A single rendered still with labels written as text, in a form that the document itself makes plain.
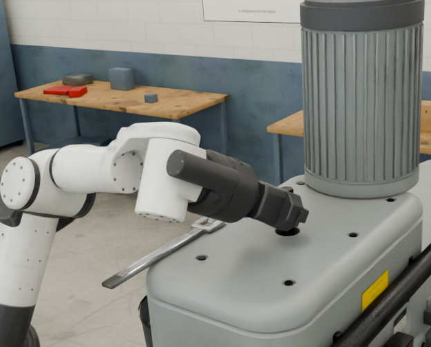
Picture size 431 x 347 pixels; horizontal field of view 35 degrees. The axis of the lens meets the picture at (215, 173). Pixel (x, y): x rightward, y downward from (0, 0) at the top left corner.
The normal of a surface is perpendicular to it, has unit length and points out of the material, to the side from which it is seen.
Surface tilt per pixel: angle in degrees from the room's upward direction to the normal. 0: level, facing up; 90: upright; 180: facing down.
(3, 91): 90
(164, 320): 90
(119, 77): 90
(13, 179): 64
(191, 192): 77
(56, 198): 104
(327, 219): 0
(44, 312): 0
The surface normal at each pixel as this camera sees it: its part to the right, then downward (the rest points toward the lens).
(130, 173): 0.75, 0.01
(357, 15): -0.21, 0.34
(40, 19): -0.60, 0.31
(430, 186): -0.07, -0.94
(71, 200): 0.62, 0.44
